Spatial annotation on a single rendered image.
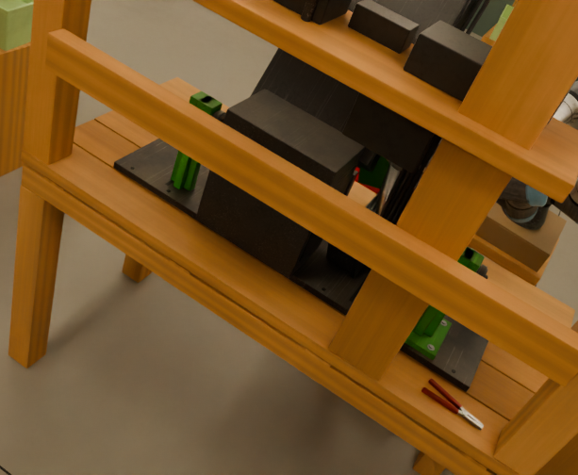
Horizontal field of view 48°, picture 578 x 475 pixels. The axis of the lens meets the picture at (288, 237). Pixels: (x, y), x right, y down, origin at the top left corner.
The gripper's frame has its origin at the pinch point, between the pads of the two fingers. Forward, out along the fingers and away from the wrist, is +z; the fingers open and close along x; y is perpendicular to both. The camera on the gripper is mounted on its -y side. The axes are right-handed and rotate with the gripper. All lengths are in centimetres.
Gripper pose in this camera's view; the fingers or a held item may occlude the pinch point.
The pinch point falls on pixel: (396, 170)
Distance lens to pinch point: 163.6
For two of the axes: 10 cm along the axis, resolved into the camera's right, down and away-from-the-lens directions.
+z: -8.9, -2.3, 3.8
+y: 3.0, -9.5, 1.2
